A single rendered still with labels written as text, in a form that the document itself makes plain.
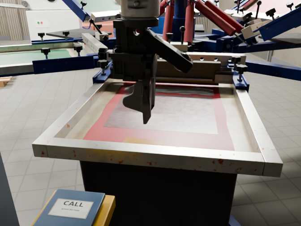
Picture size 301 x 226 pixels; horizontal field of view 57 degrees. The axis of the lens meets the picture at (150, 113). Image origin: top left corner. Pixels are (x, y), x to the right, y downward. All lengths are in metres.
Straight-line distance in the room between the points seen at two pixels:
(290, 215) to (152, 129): 1.45
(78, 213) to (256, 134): 0.48
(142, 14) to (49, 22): 5.09
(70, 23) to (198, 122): 4.83
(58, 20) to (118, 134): 4.86
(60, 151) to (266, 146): 0.49
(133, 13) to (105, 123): 0.43
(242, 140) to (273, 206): 1.35
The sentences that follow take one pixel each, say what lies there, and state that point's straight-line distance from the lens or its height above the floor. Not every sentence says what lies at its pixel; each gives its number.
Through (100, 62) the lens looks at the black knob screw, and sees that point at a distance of 1.16.
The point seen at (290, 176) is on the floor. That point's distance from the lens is 2.45.
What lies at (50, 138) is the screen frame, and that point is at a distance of 0.74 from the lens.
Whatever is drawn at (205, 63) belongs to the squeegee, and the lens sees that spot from 1.16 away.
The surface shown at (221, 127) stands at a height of 0.96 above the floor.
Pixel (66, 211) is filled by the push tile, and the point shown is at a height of 0.97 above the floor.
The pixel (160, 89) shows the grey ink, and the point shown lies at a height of 0.96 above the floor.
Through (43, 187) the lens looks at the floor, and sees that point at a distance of 2.25.
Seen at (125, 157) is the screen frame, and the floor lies 0.97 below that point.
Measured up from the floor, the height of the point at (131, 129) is 0.96.
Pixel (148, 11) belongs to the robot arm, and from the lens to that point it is 0.53.
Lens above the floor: 1.34
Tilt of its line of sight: 24 degrees down
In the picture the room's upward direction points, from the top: straight up
